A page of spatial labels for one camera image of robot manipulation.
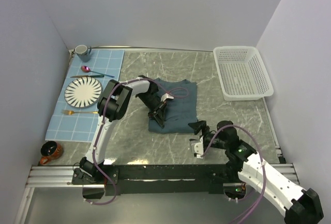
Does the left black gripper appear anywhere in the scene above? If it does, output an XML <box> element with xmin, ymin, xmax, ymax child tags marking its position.
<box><xmin>138</xmin><ymin>93</ymin><xmax>168</xmax><ymax>129</ymax></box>

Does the blue-grey t-shirt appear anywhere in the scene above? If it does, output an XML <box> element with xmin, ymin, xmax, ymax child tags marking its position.
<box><xmin>148</xmin><ymin>78</ymin><xmax>198</xmax><ymax>134</ymax></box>

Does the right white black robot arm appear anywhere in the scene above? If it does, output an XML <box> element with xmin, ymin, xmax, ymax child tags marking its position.
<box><xmin>189</xmin><ymin>121</ymin><xmax>324</xmax><ymax>223</ymax></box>

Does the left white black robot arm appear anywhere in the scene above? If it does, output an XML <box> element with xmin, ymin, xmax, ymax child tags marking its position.
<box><xmin>80</xmin><ymin>76</ymin><xmax>167</xmax><ymax>184</ymax></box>

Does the white perforated plastic basket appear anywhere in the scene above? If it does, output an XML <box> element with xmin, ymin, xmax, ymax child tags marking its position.
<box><xmin>213</xmin><ymin>46</ymin><xmax>274</xmax><ymax>101</ymax></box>

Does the white blue striped plate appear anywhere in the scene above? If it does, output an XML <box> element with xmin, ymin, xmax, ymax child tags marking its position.
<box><xmin>64</xmin><ymin>77</ymin><xmax>102</xmax><ymax>108</ymax></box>

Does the iridescent purple spoon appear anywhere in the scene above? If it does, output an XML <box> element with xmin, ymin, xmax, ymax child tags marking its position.
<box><xmin>81</xmin><ymin>65</ymin><xmax>115</xmax><ymax>78</ymax></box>

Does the gold fork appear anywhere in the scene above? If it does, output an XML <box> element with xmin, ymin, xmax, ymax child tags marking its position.
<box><xmin>61</xmin><ymin>110</ymin><xmax>98</xmax><ymax>115</ymax></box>

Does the blue checked placemat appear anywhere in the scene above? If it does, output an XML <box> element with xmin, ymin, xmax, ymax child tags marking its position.
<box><xmin>45</xmin><ymin>49</ymin><xmax>124</xmax><ymax>142</ymax></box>

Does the grey mug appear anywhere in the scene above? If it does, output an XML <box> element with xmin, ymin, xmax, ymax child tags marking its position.
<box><xmin>74</xmin><ymin>44</ymin><xmax>92</xmax><ymax>63</ymax></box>

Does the brown orange ceramic mug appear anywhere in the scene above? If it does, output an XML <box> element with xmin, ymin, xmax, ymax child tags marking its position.
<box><xmin>39</xmin><ymin>141</ymin><xmax>64</xmax><ymax>166</ymax></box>

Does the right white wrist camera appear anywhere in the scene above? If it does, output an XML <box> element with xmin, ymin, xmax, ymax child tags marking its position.
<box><xmin>189</xmin><ymin>138</ymin><xmax>205</xmax><ymax>159</ymax></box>

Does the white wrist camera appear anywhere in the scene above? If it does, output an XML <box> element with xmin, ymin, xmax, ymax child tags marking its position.
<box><xmin>189</xmin><ymin>138</ymin><xmax>205</xmax><ymax>159</ymax></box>
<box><xmin>161</xmin><ymin>93</ymin><xmax>174</xmax><ymax>102</ymax></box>

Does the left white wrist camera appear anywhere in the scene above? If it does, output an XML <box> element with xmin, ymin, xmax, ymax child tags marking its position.
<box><xmin>161</xmin><ymin>93</ymin><xmax>174</xmax><ymax>102</ymax></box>

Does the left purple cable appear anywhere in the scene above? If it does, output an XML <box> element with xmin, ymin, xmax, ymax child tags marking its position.
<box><xmin>91</xmin><ymin>77</ymin><xmax>189</xmax><ymax>206</ymax></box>

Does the aluminium frame rail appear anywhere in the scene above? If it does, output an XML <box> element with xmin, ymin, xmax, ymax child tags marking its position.
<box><xmin>25</xmin><ymin>163</ymin><xmax>300</xmax><ymax>188</ymax></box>

